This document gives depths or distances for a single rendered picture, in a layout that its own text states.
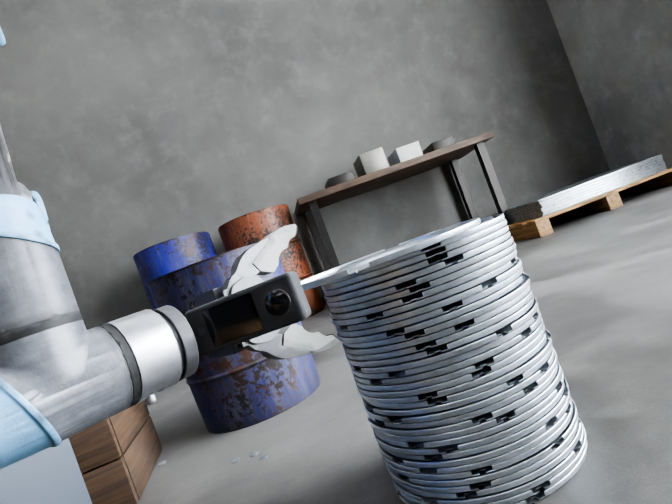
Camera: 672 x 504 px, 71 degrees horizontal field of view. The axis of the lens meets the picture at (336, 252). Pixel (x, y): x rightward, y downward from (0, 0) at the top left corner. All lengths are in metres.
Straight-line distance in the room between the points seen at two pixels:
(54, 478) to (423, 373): 0.64
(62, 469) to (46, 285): 0.60
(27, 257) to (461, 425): 0.49
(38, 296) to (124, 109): 4.17
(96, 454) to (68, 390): 0.83
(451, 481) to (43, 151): 4.35
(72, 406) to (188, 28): 4.42
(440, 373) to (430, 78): 4.23
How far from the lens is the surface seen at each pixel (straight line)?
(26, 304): 0.41
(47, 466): 0.96
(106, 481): 1.25
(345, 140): 4.33
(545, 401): 0.67
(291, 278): 0.43
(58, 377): 0.41
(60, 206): 4.53
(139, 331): 0.43
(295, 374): 1.42
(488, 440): 0.64
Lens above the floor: 0.36
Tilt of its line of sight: level
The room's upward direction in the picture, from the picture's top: 20 degrees counter-clockwise
